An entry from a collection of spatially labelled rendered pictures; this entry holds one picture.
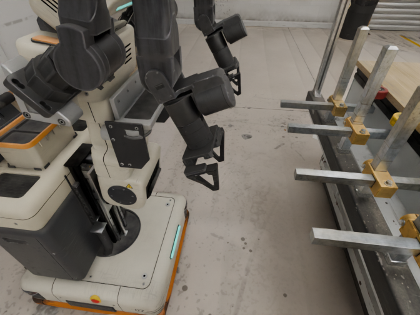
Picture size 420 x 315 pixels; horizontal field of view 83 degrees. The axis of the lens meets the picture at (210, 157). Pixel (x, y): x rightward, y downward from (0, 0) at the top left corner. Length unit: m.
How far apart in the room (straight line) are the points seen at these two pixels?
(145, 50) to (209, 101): 0.13
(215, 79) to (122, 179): 0.53
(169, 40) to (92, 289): 1.10
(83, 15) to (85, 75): 0.08
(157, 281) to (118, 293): 0.17
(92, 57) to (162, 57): 0.10
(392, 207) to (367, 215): 0.22
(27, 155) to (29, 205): 0.17
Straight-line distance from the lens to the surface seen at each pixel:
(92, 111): 0.74
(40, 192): 0.92
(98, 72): 0.43
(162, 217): 1.36
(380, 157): 0.93
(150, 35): 0.40
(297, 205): 1.84
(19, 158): 1.00
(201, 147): 0.47
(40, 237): 0.99
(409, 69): 1.72
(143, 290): 1.20
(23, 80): 0.54
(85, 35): 0.43
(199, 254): 1.54
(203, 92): 0.42
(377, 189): 0.92
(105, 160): 0.80
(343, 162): 1.15
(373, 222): 0.97
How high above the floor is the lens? 1.38
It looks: 41 degrees down
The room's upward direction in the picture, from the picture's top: straight up
